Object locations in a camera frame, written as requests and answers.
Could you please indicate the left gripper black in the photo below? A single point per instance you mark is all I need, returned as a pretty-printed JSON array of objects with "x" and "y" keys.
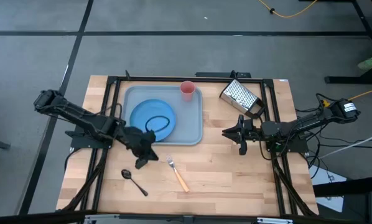
[{"x": 139, "y": 143}]

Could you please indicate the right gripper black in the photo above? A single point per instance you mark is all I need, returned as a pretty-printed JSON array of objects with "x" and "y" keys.
[{"x": 251, "y": 130}]

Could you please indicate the dark metal spoon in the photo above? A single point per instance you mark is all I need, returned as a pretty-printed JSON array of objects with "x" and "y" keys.
[{"x": 126, "y": 174}]

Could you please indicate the blue round plate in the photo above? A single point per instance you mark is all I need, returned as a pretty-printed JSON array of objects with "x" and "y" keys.
[{"x": 142, "y": 113}]

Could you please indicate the pink plastic cup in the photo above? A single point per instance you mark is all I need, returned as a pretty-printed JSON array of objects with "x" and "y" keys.
[{"x": 187, "y": 88}]

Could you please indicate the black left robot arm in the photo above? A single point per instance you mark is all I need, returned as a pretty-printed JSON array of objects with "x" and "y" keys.
[{"x": 80, "y": 115}]

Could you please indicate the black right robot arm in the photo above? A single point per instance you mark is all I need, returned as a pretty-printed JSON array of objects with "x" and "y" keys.
[{"x": 298, "y": 127}]

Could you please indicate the grey plastic tray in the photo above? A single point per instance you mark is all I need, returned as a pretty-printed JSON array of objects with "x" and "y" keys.
[{"x": 189, "y": 124}]

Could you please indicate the metal box grater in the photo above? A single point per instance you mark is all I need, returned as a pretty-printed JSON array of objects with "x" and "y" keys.
[{"x": 239, "y": 95}]

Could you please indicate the white sheet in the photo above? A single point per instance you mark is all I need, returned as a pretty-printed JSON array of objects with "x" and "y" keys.
[{"x": 324, "y": 177}]

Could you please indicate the green object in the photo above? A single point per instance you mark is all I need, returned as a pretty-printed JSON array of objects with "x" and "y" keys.
[{"x": 371, "y": 61}]

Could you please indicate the black aluminium table frame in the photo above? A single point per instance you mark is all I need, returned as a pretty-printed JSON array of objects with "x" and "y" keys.
[{"x": 189, "y": 79}]

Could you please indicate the silver metal bracket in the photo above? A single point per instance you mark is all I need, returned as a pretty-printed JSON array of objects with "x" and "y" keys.
[
  {"x": 274, "y": 221},
  {"x": 102, "y": 218}
]

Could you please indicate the black stand frame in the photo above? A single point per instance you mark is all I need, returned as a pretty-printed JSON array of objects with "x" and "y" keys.
[{"x": 354, "y": 79}]

